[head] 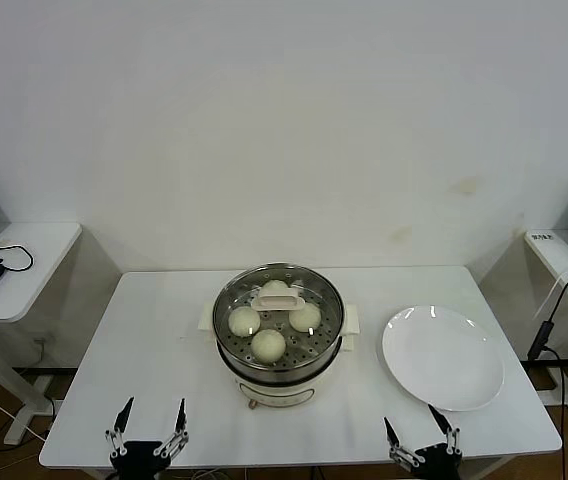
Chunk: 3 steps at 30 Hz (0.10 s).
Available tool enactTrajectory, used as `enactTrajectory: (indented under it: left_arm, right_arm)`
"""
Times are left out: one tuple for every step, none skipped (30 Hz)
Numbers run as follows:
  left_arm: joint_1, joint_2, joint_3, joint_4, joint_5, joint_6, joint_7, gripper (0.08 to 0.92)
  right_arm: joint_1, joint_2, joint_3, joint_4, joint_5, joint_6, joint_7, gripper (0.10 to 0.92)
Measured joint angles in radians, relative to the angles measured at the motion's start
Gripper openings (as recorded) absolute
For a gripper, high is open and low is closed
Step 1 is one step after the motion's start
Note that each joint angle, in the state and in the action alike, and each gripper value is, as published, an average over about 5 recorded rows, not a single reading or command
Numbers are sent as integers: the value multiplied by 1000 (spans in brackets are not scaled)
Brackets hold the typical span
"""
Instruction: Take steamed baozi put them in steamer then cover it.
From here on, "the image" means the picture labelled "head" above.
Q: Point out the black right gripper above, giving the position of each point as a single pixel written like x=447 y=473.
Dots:
x=434 y=465

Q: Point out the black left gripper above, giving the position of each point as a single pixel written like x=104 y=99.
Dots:
x=141 y=462

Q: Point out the white steamed baozi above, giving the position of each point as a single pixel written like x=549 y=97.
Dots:
x=305 y=319
x=268 y=346
x=244 y=322
x=275 y=286

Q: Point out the round glass pot lid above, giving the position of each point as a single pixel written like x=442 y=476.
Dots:
x=279 y=301

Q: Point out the stainless steel steamer basket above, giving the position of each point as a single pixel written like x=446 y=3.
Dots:
x=353 y=320

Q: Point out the white round plate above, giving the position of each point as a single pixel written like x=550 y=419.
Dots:
x=444 y=357

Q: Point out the white electric cooker pot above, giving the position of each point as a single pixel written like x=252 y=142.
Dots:
x=284 y=392

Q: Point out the white side table with mouse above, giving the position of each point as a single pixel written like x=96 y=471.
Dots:
x=39 y=265

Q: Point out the small white label sticker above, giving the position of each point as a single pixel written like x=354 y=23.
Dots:
x=543 y=237

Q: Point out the white wall power socket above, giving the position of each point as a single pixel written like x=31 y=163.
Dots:
x=41 y=341

